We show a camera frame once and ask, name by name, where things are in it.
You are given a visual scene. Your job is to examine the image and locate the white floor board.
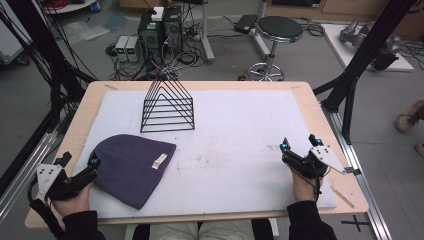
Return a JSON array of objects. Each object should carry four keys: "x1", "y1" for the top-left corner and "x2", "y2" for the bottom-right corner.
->
[{"x1": 321, "y1": 22, "x2": 415, "y2": 73}]

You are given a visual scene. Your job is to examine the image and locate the wooden strip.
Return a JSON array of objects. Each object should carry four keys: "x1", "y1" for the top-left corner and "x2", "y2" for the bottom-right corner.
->
[{"x1": 329, "y1": 186, "x2": 356, "y2": 210}]

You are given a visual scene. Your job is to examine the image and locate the aluminium rail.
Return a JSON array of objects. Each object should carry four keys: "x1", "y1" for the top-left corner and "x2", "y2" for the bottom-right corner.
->
[
  {"x1": 324, "y1": 105, "x2": 393, "y2": 240},
  {"x1": 0, "y1": 131, "x2": 60, "y2": 222}
]

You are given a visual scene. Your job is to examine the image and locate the white foam mat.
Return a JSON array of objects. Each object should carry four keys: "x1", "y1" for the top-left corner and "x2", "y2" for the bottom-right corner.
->
[{"x1": 72, "y1": 88, "x2": 338, "y2": 220}]

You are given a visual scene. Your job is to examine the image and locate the grey desk leg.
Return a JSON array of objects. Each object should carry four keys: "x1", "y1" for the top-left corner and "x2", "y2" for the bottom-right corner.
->
[{"x1": 199, "y1": 0, "x2": 216, "y2": 65}]

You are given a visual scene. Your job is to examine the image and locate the black computer tower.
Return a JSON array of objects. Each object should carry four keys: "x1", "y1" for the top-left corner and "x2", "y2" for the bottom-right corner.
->
[
  {"x1": 162, "y1": 6, "x2": 184, "y2": 62},
  {"x1": 137, "y1": 11, "x2": 165, "y2": 65}
]

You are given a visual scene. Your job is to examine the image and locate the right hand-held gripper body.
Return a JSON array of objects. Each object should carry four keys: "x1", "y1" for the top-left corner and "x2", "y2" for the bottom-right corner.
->
[{"x1": 281, "y1": 145, "x2": 363, "y2": 180}]

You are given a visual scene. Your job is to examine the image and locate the person's left hand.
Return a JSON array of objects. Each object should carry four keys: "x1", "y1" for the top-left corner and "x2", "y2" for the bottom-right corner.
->
[{"x1": 52, "y1": 182, "x2": 94, "y2": 218}]

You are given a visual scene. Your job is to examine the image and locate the person's right hand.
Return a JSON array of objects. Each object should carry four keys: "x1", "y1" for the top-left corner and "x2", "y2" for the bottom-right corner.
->
[{"x1": 291, "y1": 170, "x2": 323, "y2": 203}]

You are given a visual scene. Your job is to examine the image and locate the black wire rack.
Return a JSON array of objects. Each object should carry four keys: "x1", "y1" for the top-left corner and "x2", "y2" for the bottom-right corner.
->
[{"x1": 140, "y1": 67, "x2": 196, "y2": 134}]

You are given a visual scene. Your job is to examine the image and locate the black flat box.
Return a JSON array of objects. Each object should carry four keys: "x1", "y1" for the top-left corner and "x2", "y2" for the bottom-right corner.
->
[{"x1": 233, "y1": 14, "x2": 260, "y2": 35}]

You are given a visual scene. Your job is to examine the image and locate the white round table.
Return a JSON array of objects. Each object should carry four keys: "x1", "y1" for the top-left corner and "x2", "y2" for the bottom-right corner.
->
[{"x1": 39, "y1": 0, "x2": 98, "y2": 15}]

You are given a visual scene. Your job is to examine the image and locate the purple knitted beanie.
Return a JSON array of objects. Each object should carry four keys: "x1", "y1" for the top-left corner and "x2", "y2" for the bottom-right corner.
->
[{"x1": 88, "y1": 133, "x2": 177, "y2": 211}]

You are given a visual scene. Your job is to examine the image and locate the white box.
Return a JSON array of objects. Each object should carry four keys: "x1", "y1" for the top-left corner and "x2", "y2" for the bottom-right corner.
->
[{"x1": 151, "y1": 6, "x2": 165, "y2": 22}]

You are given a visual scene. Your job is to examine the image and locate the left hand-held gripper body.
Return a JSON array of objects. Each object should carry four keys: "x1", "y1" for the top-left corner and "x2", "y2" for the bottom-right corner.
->
[{"x1": 35, "y1": 162, "x2": 99, "y2": 202}]

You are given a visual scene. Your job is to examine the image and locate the black round stool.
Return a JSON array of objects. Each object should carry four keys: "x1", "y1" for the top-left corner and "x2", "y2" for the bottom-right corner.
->
[{"x1": 245, "y1": 15, "x2": 305, "y2": 82}]

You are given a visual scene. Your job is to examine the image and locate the black metal frame stand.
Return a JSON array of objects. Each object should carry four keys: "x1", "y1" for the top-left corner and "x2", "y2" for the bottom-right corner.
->
[
  {"x1": 312, "y1": 0, "x2": 418, "y2": 145},
  {"x1": 0, "y1": 0, "x2": 98, "y2": 198}
]

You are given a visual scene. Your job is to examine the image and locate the person's legs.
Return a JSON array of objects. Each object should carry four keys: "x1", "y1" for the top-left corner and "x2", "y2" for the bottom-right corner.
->
[{"x1": 149, "y1": 219, "x2": 257, "y2": 240}]

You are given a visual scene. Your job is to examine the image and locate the grey power supply unit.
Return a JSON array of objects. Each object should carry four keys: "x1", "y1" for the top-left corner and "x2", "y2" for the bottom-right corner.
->
[
  {"x1": 126, "y1": 36, "x2": 141, "y2": 63},
  {"x1": 114, "y1": 35, "x2": 130, "y2": 63}
]

